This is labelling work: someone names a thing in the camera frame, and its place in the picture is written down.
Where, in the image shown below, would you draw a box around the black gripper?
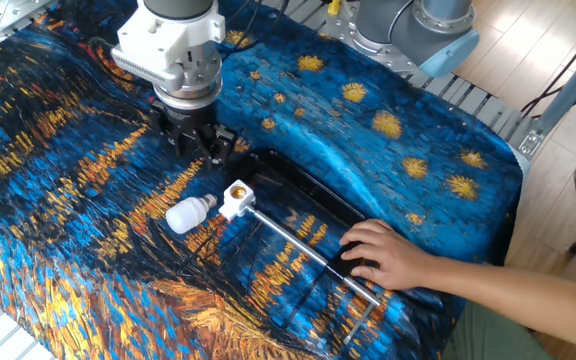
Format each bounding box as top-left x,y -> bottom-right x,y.
148,99 -> 239,171

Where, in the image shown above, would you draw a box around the white light bulb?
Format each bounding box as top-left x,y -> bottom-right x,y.
165,193 -> 219,235

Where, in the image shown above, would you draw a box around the metal lamp stand with socket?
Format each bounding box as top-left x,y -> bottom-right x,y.
222,147 -> 384,346

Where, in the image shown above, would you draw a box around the person's right forearm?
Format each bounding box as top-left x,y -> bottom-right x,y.
425,255 -> 576,357

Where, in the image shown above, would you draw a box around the white bulb socket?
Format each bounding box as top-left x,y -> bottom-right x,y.
217,179 -> 257,223

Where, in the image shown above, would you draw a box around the person's right hand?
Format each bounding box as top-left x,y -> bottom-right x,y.
338,218 -> 437,292

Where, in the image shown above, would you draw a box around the starry night painting tablecloth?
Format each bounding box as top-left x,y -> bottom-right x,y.
0,0 -> 525,360

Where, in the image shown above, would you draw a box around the perforated metal plate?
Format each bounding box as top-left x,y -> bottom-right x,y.
0,0 -> 57,44

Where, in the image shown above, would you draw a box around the green trousers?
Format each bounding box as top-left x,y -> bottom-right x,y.
440,293 -> 559,360

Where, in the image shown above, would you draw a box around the white wrist sensor mount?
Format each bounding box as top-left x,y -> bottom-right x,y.
111,0 -> 227,94

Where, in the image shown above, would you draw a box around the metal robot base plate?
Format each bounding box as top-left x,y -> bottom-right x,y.
312,0 -> 452,89

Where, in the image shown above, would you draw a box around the metal corner bracket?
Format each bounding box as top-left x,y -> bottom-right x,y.
517,128 -> 545,159

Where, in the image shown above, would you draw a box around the thin black floor cable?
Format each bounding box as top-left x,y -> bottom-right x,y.
520,14 -> 576,119

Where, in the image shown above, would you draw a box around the aluminium frame post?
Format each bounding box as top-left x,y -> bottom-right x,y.
532,29 -> 576,141

